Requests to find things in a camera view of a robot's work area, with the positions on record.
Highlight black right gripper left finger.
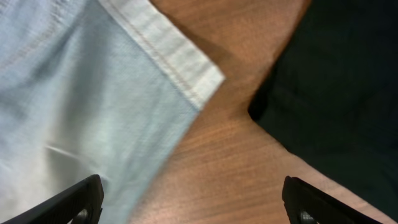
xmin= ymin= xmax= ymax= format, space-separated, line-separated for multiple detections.
xmin=4 ymin=174 xmax=104 ymax=224

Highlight black garment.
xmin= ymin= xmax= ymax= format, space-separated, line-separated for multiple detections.
xmin=248 ymin=0 xmax=397 ymax=220

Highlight light blue denim shorts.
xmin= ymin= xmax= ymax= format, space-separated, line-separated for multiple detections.
xmin=1 ymin=0 xmax=224 ymax=223

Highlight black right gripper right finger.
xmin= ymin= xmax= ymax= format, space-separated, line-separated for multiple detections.
xmin=282 ymin=176 xmax=381 ymax=224

